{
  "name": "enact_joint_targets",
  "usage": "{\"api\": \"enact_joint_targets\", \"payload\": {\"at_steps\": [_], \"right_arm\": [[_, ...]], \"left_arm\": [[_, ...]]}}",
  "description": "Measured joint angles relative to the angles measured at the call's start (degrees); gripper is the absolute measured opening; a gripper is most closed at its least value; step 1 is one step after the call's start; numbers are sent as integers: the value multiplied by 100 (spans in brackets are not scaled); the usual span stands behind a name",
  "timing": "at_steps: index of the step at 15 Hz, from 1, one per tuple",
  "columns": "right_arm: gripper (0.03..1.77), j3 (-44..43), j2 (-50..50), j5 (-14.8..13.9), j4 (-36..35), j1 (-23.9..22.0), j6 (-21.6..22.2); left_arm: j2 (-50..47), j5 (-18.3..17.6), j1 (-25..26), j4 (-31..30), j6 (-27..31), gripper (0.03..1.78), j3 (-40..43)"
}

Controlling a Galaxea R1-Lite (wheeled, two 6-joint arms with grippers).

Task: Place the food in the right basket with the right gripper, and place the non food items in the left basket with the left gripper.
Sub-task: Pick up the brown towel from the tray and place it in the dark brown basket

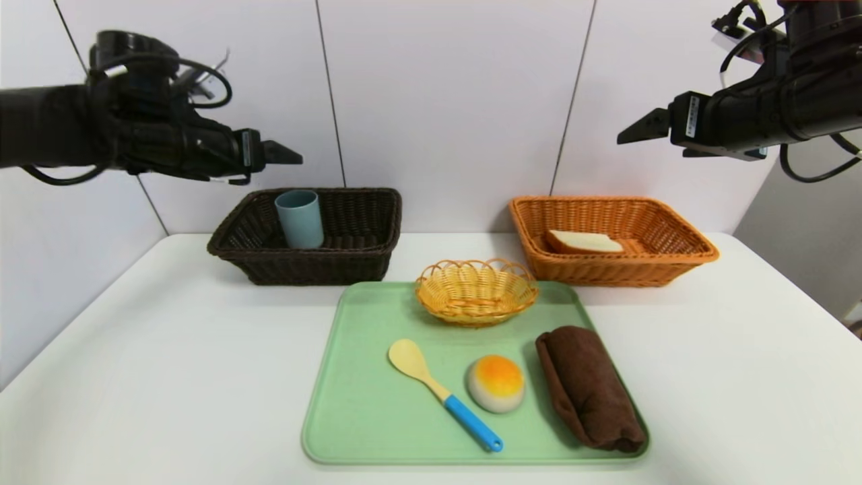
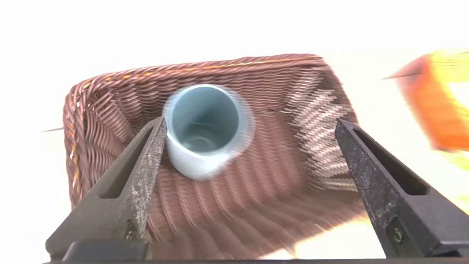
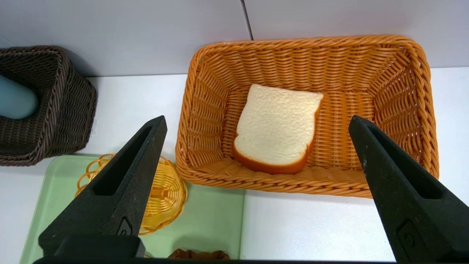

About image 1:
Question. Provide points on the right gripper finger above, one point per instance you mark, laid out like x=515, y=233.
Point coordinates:
x=697, y=153
x=650, y=128

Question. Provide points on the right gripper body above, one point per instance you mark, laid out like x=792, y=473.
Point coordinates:
x=691, y=120

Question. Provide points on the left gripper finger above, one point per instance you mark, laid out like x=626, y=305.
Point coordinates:
x=279, y=155
x=239, y=180

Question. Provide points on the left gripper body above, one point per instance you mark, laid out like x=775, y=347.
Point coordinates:
x=248, y=152

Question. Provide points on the blue-grey plastic cup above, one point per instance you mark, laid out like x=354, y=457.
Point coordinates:
x=300, y=219

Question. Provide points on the toy bread slice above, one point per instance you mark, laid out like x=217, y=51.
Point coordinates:
x=582, y=242

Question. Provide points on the brown towel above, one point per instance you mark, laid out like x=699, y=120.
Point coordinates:
x=586, y=384

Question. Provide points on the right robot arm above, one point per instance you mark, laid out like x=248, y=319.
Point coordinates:
x=815, y=94

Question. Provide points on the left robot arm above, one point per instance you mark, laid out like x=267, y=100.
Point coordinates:
x=67, y=124

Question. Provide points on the dark brown wicker basket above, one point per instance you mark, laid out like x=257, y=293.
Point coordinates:
x=337, y=266

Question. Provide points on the orange rectangular wicker basket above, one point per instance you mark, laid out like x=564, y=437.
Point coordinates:
x=606, y=269

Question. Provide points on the small round yellow basket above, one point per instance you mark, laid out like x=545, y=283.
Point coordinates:
x=475, y=296

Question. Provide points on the green plastic tray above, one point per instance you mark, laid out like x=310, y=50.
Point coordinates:
x=377, y=417

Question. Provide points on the round orange-topped toy bun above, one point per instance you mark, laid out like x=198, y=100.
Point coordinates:
x=495, y=384

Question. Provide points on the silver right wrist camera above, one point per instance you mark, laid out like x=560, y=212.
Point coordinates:
x=751, y=47

